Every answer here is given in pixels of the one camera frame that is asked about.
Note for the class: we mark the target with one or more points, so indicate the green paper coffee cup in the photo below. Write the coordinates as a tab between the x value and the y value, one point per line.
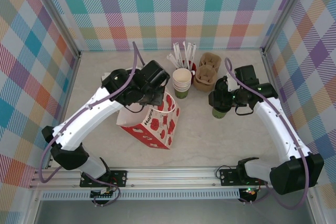
220	114

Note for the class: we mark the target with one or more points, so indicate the red white paper gift bag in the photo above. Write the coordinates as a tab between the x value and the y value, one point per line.
157	129

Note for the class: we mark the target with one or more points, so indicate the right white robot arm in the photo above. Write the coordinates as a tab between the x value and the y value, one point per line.
275	127

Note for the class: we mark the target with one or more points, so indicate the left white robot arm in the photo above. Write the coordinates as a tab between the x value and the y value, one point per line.
86	113

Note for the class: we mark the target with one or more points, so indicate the stack of paper cups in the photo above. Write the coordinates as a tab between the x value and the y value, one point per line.
181	77

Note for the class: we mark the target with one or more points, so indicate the brown pulp cup carrier stack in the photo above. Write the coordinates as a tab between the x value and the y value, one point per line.
206	81

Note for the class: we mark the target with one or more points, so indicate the red straw holder cup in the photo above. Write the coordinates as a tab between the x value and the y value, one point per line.
193	67

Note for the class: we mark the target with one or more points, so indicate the small electronics board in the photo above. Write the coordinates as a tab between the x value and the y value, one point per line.
103	193
249	192

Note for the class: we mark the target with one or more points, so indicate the aluminium side rail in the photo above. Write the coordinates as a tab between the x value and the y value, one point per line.
273	77
71	87

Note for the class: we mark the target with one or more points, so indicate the right black mount plate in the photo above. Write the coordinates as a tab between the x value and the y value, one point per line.
228	176

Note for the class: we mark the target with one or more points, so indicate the black mount plate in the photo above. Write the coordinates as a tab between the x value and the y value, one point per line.
120	178
228	176

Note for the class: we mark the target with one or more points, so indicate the aluminium frame post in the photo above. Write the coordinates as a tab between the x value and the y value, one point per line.
55	14
287	11

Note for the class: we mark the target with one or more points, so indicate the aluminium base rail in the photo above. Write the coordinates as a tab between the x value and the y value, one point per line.
170	176

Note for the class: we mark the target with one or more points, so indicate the left black mount plate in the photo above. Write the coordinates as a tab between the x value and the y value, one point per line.
120	178

